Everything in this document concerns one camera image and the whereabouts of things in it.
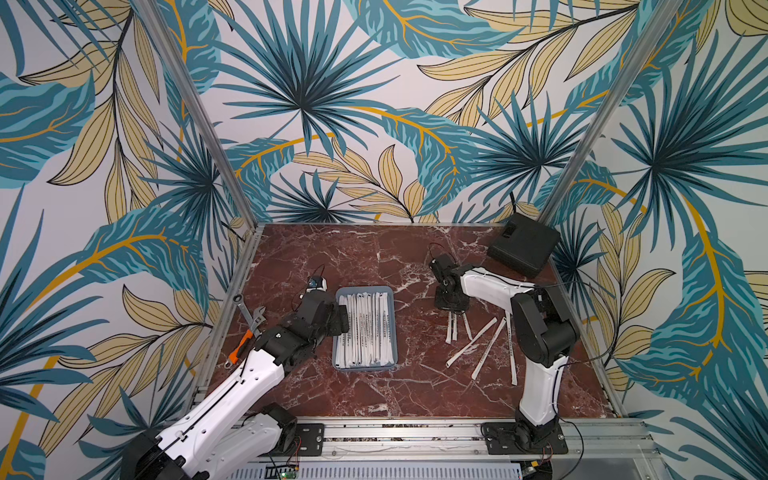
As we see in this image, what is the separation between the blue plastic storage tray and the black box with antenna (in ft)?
1.45

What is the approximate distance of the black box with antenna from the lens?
106cm

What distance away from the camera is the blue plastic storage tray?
2.86 feet
